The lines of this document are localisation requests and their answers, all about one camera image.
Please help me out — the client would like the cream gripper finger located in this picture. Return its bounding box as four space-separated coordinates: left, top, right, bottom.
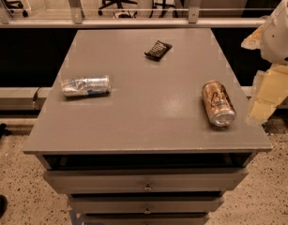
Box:
241 25 264 50
248 64 288 123

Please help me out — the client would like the orange soda can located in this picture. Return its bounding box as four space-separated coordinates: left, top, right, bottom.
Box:
202 81 236 128

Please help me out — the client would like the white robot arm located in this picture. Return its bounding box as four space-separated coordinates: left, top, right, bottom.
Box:
241 0 288 124

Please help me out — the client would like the silver blue can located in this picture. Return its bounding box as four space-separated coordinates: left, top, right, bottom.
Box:
61 75 111 98

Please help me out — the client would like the black snack bag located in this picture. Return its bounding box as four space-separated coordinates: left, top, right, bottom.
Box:
144 40 172 61

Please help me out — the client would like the metal railing beam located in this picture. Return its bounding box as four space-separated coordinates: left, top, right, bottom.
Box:
0 18 266 29

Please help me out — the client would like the grey drawer cabinet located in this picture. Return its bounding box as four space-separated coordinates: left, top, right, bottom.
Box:
24 28 271 225

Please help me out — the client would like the black office chair at left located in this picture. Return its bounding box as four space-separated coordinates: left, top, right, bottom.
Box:
0 0 28 17

